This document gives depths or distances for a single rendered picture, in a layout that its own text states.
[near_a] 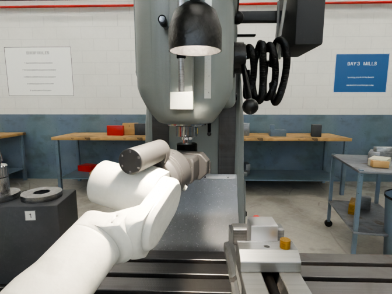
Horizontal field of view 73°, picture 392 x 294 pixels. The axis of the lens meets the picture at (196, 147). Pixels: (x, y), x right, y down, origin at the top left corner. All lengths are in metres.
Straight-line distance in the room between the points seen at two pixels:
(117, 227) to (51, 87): 5.26
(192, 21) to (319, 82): 4.88
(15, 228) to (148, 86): 0.44
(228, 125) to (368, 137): 4.76
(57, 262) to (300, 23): 0.79
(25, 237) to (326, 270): 0.72
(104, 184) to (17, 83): 5.51
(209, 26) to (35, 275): 0.32
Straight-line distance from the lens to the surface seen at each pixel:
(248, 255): 0.60
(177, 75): 0.47
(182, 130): 0.57
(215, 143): 0.97
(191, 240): 0.94
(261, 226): 0.64
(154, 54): 0.52
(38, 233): 0.73
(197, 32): 0.36
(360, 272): 0.84
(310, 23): 0.87
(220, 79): 0.51
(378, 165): 2.74
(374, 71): 5.62
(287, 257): 0.62
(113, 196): 0.38
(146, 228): 0.32
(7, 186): 0.79
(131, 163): 0.36
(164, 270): 0.74
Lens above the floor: 1.35
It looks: 9 degrees down
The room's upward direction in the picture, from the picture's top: straight up
